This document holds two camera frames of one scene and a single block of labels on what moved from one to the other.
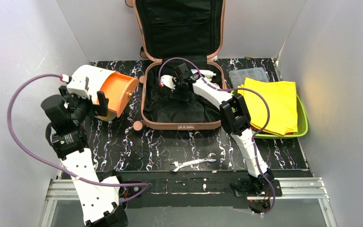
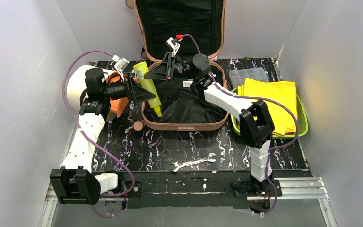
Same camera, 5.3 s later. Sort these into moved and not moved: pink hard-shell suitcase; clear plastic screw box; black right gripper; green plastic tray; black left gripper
Moved: black right gripper; black left gripper
Not moved: pink hard-shell suitcase; green plastic tray; clear plastic screw box
